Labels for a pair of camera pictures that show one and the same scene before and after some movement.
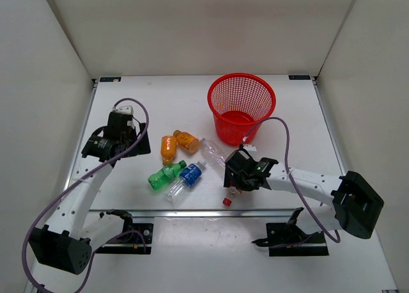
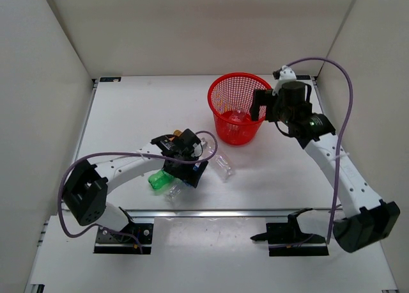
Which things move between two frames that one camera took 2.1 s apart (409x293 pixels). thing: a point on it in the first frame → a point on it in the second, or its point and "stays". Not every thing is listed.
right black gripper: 237,182 → 265,97
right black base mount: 285,239 stays
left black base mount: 137,240 stays
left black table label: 110,79 stays
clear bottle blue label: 188,174 stays
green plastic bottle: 165,175 stays
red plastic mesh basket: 238,102 stays
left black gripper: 141,147 → 189,176
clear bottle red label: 234,192 → 236,119
